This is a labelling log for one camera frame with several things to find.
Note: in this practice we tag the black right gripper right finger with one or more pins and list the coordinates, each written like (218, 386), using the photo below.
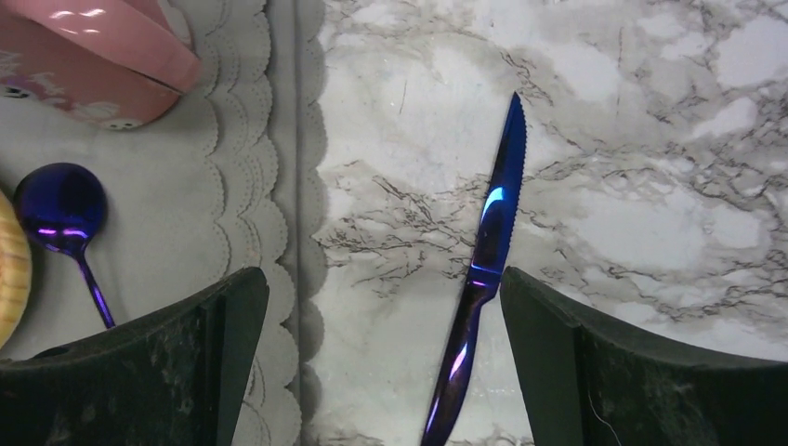
(588, 378)

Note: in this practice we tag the woven yellow wicker tray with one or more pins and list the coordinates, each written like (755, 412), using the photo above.
(16, 270)

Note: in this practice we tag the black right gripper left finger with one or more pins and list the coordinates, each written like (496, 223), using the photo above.
(176, 376)

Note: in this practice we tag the purple iridescent spoon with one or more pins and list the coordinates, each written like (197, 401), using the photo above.
(62, 207)

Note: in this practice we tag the purple iridescent knife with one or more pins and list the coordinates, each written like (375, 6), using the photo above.
(484, 274)

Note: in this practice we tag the pink patterned cup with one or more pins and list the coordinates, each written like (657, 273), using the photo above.
(115, 64)

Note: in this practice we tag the grey scalloped cloth placemat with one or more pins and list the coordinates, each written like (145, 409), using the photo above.
(207, 189)

